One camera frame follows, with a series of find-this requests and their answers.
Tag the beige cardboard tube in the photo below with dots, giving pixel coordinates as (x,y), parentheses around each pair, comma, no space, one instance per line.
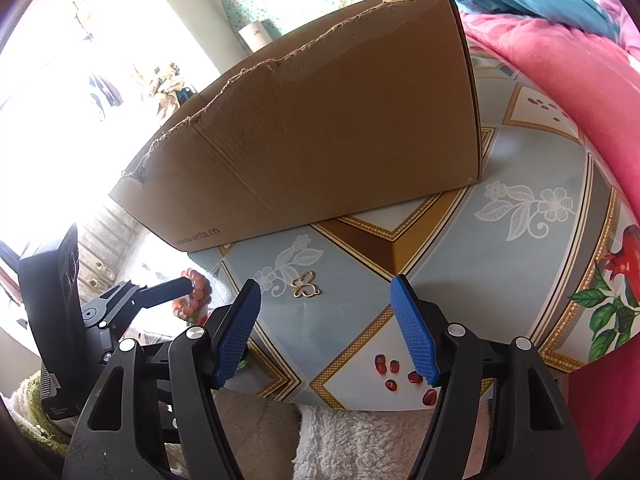
(255,35)

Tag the torn cardboard box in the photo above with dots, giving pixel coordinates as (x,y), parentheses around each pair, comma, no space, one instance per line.
(325,135)

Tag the green edged cream towel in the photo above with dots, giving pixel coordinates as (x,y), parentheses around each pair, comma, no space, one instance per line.
(30,410)

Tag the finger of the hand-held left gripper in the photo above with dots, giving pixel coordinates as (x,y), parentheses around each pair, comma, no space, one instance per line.
(165,291)

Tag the metal balcony railing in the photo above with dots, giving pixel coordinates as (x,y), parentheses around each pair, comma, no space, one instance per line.
(107,255)

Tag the beige cloth pile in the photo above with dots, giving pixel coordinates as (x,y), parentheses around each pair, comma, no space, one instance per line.
(167,92)

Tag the hanging dark jacket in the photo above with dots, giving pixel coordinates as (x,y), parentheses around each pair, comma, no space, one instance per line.
(106,95)

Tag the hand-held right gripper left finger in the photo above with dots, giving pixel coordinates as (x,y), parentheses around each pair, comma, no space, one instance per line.
(240,332)

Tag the pink blanket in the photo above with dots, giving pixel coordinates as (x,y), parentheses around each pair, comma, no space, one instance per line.
(550,45)

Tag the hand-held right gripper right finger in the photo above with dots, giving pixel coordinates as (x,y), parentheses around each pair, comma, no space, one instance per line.
(415,335)

